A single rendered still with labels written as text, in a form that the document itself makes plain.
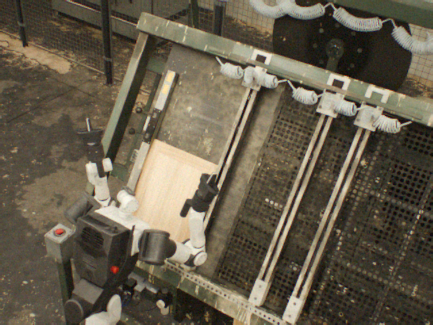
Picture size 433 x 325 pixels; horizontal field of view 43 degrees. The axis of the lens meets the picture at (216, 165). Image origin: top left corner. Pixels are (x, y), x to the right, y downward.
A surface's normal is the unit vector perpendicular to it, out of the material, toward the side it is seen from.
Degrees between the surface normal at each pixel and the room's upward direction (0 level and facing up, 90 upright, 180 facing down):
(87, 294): 22
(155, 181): 56
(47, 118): 0
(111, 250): 90
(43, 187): 0
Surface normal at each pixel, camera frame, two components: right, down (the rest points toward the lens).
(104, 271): -0.50, 0.36
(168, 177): -0.39, -0.04
